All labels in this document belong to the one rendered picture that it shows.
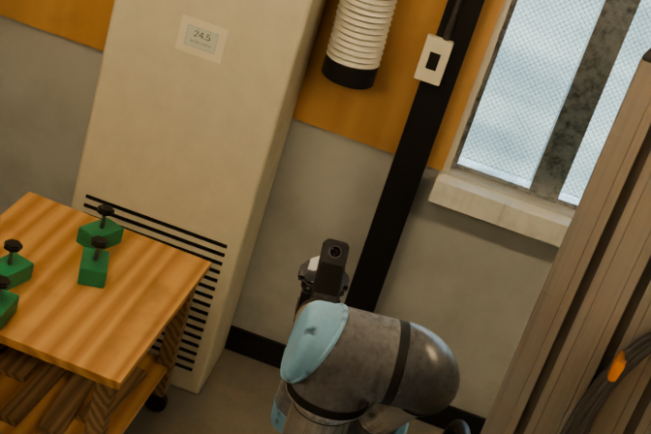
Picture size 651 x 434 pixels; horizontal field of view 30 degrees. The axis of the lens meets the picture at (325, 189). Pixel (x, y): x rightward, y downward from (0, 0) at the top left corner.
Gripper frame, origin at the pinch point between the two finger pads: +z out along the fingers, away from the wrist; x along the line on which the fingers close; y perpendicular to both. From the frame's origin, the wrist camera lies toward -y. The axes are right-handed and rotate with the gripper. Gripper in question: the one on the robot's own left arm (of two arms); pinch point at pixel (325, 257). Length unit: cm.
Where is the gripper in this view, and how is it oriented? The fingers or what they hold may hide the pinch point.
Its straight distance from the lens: 222.7
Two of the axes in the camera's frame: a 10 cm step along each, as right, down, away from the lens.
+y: -2.3, 8.9, 3.9
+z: 0.5, -3.9, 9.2
